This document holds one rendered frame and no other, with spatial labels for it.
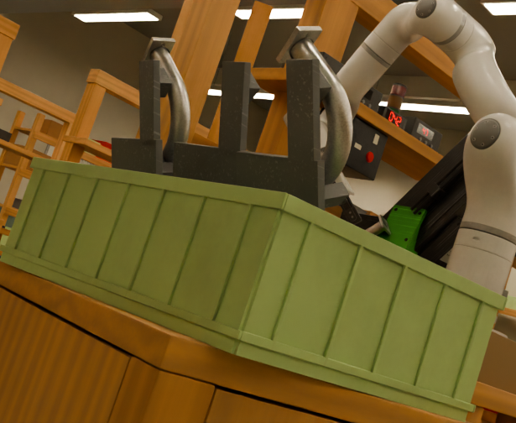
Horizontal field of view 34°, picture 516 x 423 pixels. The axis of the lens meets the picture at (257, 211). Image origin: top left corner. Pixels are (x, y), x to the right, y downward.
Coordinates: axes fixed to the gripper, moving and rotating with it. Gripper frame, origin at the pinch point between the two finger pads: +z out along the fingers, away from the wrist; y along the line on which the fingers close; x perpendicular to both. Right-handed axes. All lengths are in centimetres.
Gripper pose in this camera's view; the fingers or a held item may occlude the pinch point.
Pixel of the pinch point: (352, 216)
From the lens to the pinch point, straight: 217.5
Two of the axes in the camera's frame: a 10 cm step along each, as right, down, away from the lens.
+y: 2.6, 0.7, 9.6
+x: -8.6, 4.7, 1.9
